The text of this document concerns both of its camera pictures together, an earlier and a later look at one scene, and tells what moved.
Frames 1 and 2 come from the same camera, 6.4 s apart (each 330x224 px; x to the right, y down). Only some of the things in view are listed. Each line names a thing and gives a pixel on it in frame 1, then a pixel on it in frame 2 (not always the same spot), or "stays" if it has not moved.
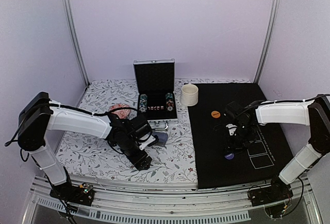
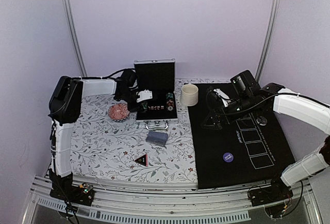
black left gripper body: [127, 148] to [128, 97]
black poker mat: [263, 160] stays
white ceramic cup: [189, 95] stays
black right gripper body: [240, 140] to [246, 105]
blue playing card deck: [162, 137] stays
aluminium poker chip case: [154, 82] stays
